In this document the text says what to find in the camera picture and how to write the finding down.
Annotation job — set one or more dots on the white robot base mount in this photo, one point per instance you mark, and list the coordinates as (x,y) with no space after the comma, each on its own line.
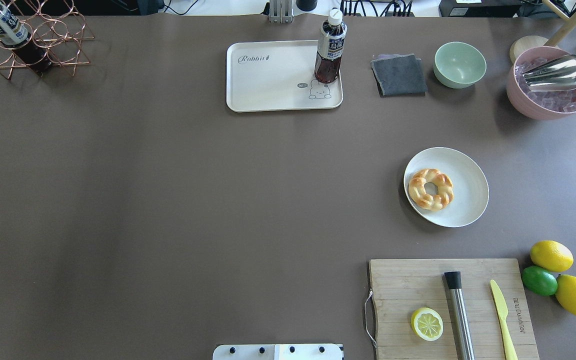
(285,351)

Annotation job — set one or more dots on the yellow lemon upper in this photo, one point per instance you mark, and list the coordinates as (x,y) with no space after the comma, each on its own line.
(552,256)

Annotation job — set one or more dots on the brown tea bottle on tray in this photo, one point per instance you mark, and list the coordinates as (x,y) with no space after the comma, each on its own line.
(330,46)

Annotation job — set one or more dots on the wooden mug tree stand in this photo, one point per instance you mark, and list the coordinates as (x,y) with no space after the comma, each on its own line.
(532,41)

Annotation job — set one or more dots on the twisted ring donut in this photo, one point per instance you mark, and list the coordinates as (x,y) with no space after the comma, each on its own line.
(444,189)

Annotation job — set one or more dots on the green lime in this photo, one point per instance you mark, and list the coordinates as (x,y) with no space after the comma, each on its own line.
(539,280)

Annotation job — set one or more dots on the white rabbit tray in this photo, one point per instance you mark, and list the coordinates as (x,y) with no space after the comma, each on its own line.
(277,76)

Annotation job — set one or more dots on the green bowl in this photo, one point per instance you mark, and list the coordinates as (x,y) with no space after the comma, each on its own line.
(458,65)

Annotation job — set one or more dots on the grey folded cloth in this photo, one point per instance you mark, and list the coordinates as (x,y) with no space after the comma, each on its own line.
(397,74)

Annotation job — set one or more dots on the pink bowl with ice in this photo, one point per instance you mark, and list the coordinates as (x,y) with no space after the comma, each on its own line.
(549,105)

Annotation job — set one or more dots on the tea bottle in rack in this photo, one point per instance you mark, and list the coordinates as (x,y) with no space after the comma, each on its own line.
(16,37)

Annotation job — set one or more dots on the white round plate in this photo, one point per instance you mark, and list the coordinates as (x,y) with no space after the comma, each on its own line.
(470,186)

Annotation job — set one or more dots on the copper wire bottle rack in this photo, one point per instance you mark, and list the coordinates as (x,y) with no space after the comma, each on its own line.
(56,27)

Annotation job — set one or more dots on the steel muddler black tip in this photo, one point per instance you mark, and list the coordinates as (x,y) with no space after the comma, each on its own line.
(462,327)

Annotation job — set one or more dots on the lemon half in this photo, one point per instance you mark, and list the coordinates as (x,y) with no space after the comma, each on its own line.
(427,324)

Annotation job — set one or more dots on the metal ice scoop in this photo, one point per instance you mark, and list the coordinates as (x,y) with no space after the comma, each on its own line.
(556,75)

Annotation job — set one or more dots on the wooden cutting board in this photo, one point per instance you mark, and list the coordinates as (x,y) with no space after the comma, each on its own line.
(401,286)

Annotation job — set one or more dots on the yellow plastic knife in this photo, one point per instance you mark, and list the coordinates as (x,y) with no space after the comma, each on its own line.
(502,314)

